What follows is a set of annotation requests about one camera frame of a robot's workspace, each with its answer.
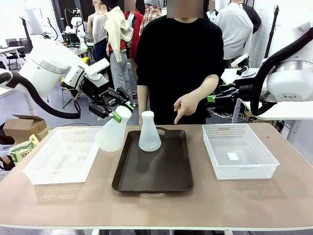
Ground mannequin in white shirt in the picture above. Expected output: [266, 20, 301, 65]
[215, 1, 254, 61]

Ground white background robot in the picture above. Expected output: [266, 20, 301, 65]
[64, 8, 88, 49]

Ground black hanging garment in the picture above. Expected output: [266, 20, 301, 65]
[242, 3, 262, 35]

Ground dark brown plastic tray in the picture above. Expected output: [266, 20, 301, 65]
[112, 126, 194, 194]

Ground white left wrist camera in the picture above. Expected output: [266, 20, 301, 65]
[87, 60, 110, 81]

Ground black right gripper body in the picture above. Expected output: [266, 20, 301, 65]
[233, 83, 255, 100]

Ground brown cardboard box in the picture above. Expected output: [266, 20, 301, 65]
[2, 114, 50, 145]

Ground black tripod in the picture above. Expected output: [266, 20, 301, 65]
[265, 4, 281, 59]

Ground translucent white Erlenmeyer flask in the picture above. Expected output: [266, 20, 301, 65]
[138, 110, 162, 152]
[95, 105, 133, 152]

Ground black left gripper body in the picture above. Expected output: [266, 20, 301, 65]
[82, 79, 116, 105]

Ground black office chair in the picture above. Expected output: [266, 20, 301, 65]
[4, 38, 27, 71]

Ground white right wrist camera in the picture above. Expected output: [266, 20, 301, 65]
[230, 55, 259, 78]

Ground plaid shirt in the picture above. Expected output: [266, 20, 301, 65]
[139, 0, 168, 32]

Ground white perforated plastic basket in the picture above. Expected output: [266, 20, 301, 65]
[22, 127, 103, 185]
[202, 123, 280, 180]

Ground grey trousers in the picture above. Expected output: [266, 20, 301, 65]
[109, 50, 134, 98]

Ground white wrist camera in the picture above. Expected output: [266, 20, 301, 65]
[87, 60, 110, 81]
[230, 55, 259, 78]

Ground green and white paper bag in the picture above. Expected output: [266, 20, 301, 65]
[9, 134, 41, 164]

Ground person's left hand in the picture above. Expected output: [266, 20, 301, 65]
[173, 94, 203, 125]

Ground mannequin in white tank top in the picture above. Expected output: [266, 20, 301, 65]
[87, 0, 110, 63]

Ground person in black shirt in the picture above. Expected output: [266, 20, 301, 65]
[135, 0, 225, 125]

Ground person's right forearm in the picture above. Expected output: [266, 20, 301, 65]
[136, 85, 150, 123]

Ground person's left forearm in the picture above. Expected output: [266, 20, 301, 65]
[194, 74, 220, 99]

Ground person in red jacket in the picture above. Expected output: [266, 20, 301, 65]
[123, 0, 144, 59]

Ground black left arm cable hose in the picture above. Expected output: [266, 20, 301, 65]
[4, 73, 82, 120]

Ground cream jacket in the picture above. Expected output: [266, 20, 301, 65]
[103, 6, 134, 63]

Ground white light panel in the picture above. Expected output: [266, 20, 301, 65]
[23, 8, 45, 35]

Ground black light stand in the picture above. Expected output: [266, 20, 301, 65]
[19, 17, 34, 48]

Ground white robot mount table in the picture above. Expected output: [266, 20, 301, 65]
[231, 97, 313, 124]

